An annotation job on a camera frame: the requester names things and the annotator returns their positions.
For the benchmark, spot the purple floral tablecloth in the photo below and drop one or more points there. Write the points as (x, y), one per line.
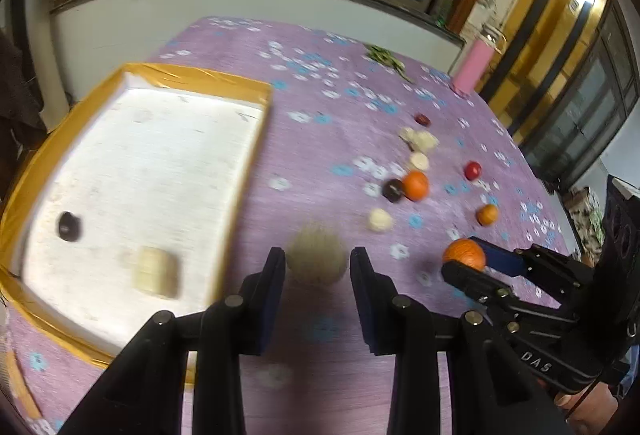
(320, 125)

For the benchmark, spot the glass door cabinet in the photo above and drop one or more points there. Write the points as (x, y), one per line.
(585, 115)

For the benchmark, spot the large orange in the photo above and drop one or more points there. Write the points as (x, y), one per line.
(462, 252)

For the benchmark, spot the small orange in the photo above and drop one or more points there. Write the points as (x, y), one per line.
(487, 215)

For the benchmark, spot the medium orange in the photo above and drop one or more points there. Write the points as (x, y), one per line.
(417, 185)

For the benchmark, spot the pink water bottle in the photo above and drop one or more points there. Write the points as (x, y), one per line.
(472, 65)

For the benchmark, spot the floral patterned cloth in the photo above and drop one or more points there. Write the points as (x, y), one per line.
(587, 220)

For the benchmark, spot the white foam tray yellow tape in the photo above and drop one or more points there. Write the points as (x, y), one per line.
(150, 155)

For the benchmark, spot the dark round fruit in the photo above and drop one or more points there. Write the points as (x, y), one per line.
(69, 226)
(392, 190)

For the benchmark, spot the dark red jujube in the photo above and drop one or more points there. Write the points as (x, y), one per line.
(423, 119)

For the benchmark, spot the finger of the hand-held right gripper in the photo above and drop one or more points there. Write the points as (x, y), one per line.
(475, 282)
(500, 260)

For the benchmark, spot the green leafy sprig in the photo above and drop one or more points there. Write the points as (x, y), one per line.
(387, 57)

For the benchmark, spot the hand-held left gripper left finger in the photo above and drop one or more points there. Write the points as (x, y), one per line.
(271, 302)

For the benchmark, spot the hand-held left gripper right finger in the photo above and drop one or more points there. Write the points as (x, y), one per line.
(362, 297)

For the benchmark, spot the red cherry tomato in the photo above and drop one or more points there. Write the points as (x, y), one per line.
(472, 170)

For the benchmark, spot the yellow wooden frame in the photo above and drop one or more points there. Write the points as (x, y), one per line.
(545, 15)

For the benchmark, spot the person's right hand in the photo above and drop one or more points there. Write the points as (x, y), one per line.
(592, 412)

